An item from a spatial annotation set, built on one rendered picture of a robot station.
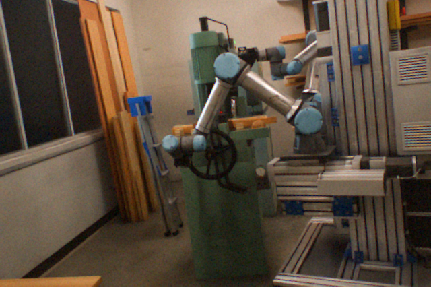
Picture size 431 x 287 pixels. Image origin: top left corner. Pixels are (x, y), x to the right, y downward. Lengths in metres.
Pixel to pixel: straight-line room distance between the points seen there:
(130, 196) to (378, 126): 2.46
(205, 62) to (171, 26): 2.61
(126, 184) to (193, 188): 1.44
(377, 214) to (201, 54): 1.31
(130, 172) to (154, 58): 1.77
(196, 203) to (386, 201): 1.07
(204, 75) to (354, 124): 0.93
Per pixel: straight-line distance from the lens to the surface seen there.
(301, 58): 2.25
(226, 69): 1.70
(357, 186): 1.74
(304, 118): 1.70
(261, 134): 2.31
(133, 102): 3.21
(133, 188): 3.80
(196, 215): 2.46
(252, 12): 4.78
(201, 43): 2.40
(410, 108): 1.93
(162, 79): 4.98
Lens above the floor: 1.20
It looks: 6 degrees down
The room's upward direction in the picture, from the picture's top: 7 degrees counter-clockwise
